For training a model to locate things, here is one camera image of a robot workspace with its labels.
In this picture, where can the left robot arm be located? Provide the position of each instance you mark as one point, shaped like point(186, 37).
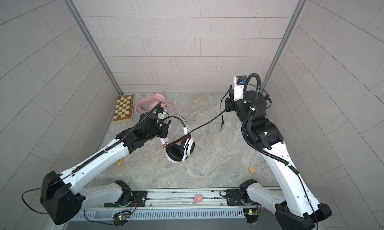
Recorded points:
point(65, 194)

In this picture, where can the white black headphones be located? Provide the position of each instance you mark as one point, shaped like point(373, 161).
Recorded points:
point(179, 150)

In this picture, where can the left circuit board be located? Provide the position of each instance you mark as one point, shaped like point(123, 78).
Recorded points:
point(122, 216)

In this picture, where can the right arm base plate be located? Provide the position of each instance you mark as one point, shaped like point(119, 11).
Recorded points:
point(238, 197)

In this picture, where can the wooden folded chess board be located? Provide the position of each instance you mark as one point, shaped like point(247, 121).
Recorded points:
point(124, 109)

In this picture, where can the right circuit board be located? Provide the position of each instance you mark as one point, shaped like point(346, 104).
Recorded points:
point(251, 215)

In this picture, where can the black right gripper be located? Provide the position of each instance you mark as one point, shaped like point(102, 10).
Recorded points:
point(228, 106)

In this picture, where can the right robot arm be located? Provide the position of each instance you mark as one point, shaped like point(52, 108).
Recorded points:
point(297, 208)

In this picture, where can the aluminium rail frame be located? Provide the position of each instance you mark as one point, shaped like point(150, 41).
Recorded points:
point(178, 204)

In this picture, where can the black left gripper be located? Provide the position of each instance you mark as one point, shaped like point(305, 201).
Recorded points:
point(164, 128)

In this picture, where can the wooden block right front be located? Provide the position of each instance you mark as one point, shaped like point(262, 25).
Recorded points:
point(252, 170)

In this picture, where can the pink headphones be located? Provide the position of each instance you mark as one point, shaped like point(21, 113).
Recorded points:
point(147, 103)

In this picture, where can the circuit board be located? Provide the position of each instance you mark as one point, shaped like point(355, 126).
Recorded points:
point(122, 216)
point(251, 215)

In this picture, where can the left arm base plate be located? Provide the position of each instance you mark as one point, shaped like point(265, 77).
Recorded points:
point(139, 198)

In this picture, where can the rectangular wooden block left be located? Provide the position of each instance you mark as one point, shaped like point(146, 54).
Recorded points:
point(119, 163)

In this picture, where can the pink pig toy centre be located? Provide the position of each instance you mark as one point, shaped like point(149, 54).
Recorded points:
point(198, 198)

